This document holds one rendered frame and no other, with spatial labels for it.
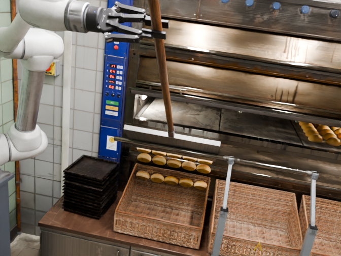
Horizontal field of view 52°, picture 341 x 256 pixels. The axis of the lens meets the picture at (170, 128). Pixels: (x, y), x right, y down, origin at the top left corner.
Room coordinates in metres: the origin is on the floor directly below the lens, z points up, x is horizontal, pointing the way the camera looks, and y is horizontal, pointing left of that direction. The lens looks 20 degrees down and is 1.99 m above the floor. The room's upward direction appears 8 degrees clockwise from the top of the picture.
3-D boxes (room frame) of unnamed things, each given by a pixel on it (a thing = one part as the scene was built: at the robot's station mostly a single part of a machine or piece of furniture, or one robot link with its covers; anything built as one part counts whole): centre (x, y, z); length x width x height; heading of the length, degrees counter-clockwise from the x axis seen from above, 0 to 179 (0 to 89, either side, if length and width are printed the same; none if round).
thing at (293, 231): (1.99, -0.62, 0.72); 0.56 x 0.49 x 0.28; 84
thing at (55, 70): (2.40, 0.87, 1.46); 0.10 x 0.07 x 0.10; 83
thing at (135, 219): (2.07, -0.03, 0.72); 0.56 x 0.49 x 0.28; 83
